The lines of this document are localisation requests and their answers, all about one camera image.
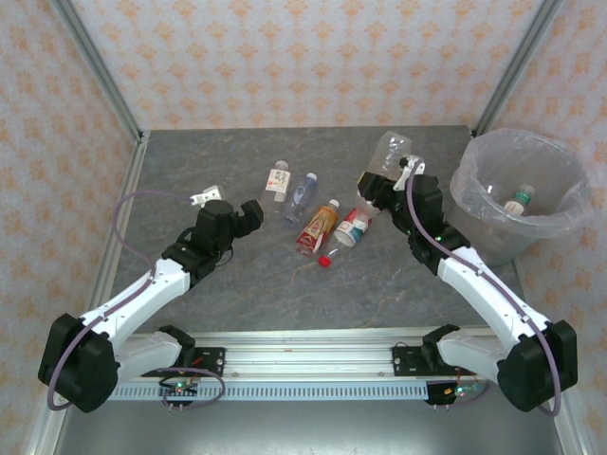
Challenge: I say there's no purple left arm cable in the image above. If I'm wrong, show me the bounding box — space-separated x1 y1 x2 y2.
46 189 227 411

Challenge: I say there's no green cap plastic bottle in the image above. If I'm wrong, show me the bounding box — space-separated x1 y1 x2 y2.
502 183 537 215

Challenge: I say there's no blue cap plastic bottle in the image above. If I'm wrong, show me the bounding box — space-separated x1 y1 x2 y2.
283 173 319 223

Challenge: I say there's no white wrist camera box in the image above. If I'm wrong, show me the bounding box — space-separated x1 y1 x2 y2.
189 184 224 206
396 154 427 191

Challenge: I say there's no aluminium frame post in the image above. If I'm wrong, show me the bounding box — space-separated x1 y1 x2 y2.
49 0 146 143
471 0 565 138

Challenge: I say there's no grey plastic bin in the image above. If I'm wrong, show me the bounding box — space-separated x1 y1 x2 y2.
450 132 589 267

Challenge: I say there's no white label grey cap bottle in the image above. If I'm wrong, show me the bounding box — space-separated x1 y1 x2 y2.
262 160 290 203

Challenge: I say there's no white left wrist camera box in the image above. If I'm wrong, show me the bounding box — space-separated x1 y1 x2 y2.
189 184 224 206

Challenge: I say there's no white trash bin with liner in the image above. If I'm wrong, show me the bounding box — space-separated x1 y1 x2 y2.
448 127 597 238

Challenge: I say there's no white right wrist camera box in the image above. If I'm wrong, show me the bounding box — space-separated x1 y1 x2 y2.
396 154 427 191

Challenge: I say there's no large clear plastic bottle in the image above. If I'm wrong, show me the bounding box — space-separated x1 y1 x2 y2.
355 130 412 224

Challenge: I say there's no grey metal panel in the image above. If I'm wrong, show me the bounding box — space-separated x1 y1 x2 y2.
49 398 568 455

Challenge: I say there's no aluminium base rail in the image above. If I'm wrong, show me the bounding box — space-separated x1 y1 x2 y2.
49 331 570 380

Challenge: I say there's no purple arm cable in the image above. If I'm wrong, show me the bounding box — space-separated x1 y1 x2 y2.
406 163 563 418
46 189 227 411

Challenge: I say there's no grey slotted cable duct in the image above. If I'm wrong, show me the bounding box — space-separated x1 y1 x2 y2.
106 382 431 402

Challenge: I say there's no small controller board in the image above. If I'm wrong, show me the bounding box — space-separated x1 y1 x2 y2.
158 377 200 409
424 378 485 409

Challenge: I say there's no red cap red label bottle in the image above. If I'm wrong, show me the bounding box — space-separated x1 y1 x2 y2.
318 208 374 268

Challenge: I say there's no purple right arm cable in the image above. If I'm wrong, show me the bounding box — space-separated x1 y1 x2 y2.
406 163 563 418

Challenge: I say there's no orange label plastic bottle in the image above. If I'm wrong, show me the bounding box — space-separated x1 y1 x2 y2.
296 198 341 258

